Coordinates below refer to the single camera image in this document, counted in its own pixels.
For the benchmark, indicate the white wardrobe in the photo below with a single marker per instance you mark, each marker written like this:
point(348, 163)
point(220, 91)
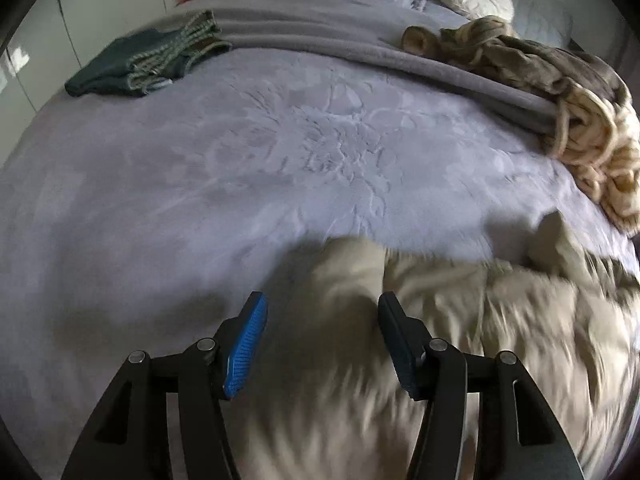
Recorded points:
point(100, 10)

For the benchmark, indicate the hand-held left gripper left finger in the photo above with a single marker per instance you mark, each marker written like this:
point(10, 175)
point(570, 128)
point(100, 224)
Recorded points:
point(245, 345)

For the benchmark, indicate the grey fleece blanket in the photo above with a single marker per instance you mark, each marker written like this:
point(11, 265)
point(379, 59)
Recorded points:
point(350, 50)

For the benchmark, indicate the brown fleece garment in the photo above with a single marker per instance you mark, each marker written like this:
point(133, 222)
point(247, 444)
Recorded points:
point(540, 67)

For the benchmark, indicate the lilac embossed bedspread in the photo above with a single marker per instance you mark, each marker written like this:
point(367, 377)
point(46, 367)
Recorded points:
point(250, 160)

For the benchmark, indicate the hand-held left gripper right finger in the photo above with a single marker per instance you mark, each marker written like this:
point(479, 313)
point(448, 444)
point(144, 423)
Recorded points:
point(405, 355)

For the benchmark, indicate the grey quilted headboard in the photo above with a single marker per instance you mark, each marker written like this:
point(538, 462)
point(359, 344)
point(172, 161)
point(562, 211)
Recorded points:
point(540, 15)

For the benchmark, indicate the dark green folded garment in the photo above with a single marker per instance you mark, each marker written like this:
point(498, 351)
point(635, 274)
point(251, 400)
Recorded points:
point(115, 65)

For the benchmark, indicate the beige puffer jacket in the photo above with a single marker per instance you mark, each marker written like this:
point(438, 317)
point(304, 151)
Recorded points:
point(525, 335)

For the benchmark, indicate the cream striped robe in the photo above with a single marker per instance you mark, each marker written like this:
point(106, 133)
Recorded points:
point(615, 160)

